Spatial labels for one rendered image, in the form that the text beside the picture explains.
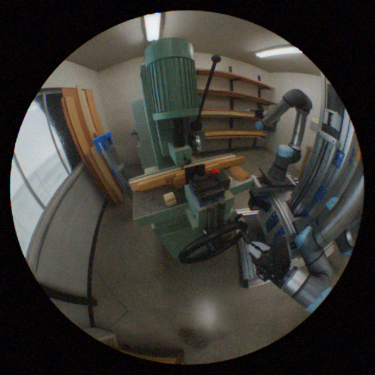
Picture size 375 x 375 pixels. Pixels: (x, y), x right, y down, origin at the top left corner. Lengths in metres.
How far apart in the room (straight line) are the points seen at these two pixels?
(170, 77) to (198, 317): 1.54
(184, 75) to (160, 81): 0.08
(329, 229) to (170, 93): 0.57
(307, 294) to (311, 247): 0.14
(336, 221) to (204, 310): 1.17
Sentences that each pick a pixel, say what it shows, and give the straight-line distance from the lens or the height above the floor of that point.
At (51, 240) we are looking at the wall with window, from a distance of 1.43.
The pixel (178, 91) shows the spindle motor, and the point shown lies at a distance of 0.39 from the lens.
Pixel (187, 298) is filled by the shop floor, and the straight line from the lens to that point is 1.25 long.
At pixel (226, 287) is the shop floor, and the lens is 1.27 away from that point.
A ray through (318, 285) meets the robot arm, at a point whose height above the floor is 1.02.
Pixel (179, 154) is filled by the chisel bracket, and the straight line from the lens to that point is 0.45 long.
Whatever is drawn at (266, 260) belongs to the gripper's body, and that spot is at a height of 0.92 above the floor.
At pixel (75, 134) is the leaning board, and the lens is 1.79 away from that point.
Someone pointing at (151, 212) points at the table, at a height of 0.90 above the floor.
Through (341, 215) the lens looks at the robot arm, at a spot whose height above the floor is 1.11.
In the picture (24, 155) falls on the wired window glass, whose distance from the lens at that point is 1.53.
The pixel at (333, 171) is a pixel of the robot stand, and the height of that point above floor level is 1.09.
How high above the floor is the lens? 1.23
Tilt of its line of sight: 41 degrees down
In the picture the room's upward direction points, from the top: 6 degrees counter-clockwise
